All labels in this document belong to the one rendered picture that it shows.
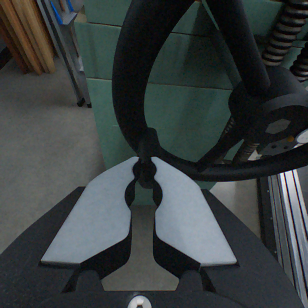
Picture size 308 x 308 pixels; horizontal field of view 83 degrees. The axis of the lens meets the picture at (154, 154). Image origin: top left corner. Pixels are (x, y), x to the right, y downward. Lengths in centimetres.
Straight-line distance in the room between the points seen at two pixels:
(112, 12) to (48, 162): 96
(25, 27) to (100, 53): 140
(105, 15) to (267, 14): 20
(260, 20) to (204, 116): 24
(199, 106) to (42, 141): 105
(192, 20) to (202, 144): 31
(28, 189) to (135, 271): 67
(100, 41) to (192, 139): 31
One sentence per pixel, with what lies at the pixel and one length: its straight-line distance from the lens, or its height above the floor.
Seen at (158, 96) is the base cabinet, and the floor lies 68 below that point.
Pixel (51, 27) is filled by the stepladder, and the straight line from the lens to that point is 122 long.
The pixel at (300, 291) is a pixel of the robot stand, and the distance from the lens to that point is 89.
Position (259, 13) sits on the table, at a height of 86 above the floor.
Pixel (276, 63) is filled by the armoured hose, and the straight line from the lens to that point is 26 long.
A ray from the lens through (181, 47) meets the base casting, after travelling 34.
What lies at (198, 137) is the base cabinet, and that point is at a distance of 49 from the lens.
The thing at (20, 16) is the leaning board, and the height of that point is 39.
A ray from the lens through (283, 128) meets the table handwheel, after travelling 20.
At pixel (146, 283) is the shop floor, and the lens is 91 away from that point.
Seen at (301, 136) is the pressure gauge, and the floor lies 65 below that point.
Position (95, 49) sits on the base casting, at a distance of 34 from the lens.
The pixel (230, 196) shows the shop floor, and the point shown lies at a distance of 113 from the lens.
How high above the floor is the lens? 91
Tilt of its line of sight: 55 degrees down
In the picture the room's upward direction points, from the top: 11 degrees clockwise
